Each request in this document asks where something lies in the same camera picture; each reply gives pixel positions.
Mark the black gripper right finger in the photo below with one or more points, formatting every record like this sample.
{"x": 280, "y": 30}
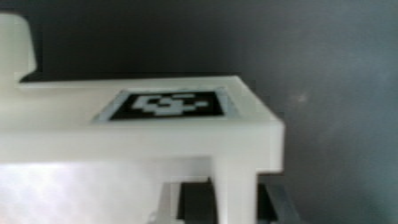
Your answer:
{"x": 276, "y": 208}

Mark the white drawer box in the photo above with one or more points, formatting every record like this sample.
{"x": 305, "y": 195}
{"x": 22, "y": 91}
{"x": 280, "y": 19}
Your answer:
{"x": 109, "y": 140}

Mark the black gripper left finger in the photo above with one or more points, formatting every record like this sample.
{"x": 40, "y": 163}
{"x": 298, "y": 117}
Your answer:
{"x": 197, "y": 204}

